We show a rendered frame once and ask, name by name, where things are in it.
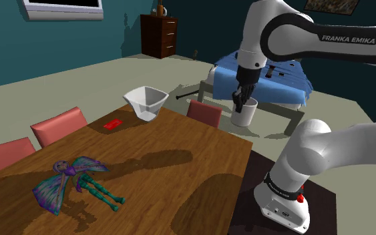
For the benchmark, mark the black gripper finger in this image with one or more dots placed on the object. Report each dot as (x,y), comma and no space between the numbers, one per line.
(250,91)
(238,101)

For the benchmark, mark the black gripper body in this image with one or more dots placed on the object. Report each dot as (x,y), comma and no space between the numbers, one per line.
(248,76)

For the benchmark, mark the white cup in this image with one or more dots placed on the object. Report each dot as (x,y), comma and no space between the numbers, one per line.
(243,117)

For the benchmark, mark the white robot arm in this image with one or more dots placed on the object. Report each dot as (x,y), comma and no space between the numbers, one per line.
(308,156)

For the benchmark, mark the bed with blue blanket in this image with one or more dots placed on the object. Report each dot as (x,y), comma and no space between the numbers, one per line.
(278,88)

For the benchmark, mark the pink chair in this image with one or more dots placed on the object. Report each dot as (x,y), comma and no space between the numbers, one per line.
(204,113)
(2,156)
(59,127)

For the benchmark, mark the white square bowl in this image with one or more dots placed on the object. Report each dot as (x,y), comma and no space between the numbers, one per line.
(147,104)

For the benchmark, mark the dark brown chest of drawers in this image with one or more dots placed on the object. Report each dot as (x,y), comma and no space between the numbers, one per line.
(157,35)

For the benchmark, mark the wooden table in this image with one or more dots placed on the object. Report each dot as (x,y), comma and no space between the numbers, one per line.
(161,182)

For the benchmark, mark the red card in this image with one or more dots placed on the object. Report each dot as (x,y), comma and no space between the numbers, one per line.
(112,124)

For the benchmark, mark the dark robot stand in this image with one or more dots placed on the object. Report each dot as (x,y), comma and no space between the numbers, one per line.
(321,208)

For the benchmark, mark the fairy doll with wings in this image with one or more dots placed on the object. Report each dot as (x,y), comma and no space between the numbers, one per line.
(64,182)

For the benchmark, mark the white framed window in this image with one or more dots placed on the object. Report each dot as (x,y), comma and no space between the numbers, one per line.
(64,12)

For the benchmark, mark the dark wall picture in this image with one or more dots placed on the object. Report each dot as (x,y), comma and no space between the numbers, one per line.
(332,6)

